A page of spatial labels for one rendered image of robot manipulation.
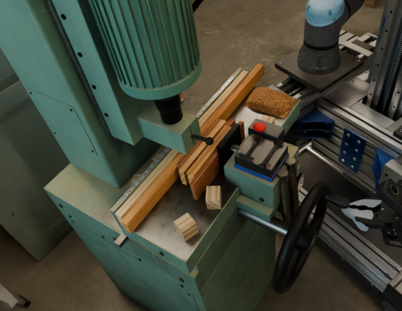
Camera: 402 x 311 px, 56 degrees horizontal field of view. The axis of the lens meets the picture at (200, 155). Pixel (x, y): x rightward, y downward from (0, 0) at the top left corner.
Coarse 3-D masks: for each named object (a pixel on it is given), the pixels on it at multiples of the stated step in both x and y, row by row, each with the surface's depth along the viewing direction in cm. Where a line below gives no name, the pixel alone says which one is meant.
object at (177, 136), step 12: (156, 108) 91; (144, 120) 89; (156, 120) 88; (180, 120) 87; (192, 120) 87; (144, 132) 93; (156, 132) 89; (168, 132) 86; (180, 132) 84; (192, 132) 88; (168, 144) 90; (180, 144) 87; (192, 144) 90
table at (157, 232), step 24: (288, 120) 108; (168, 192) 95; (168, 216) 90; (192, 216) 89; (216, 216) 88; (264, 216) 91; (144, 240) 88; (168, 240) 86; (192, 240) 85; (192, 264) 85
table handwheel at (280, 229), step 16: (320, 192) 84; (304, 208) 80; (320, 208) 99; (272, 224) 93; (288, 224) 93; (304, 224) 79; (320, 224) 101; (288, 240) 79; (304, 240) 88; (288, 256) 79; (304, 256) 101; (288, 272) 90; (288, 288) 92
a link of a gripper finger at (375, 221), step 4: (356, 220) 87; (360, 220) 85; (364, 220) 84; (368, 220) 83; (372, 220) 83; (376, 220) 82; (364, 224) 84; (368, 224) 83; (372, 224) 82; (376, 224) 81; (380, 224) 81; (384, 224) 81; (372, 228) 83; (376, 228) 82; (384, 228) 81
